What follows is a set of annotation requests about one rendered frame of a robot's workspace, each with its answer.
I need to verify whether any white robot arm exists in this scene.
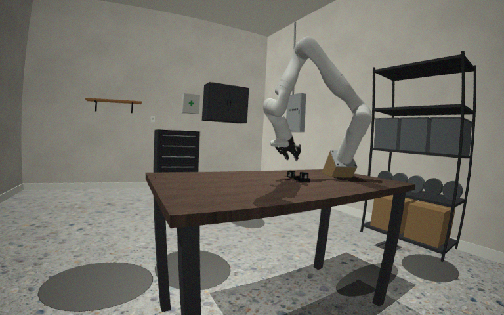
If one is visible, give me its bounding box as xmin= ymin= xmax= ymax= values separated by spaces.
xmin=263 ymin=37 xmax=371 ymax=164

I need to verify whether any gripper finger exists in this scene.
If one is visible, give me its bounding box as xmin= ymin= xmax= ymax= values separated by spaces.
xmin=287 ymin=144 xmax=301 ymax=161
xmin=275 ymin=147 xmax=289 ymax=160

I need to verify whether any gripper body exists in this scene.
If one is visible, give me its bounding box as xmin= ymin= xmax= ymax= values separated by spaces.
xmin=285 ymin=135 xmax=295 ymax=152

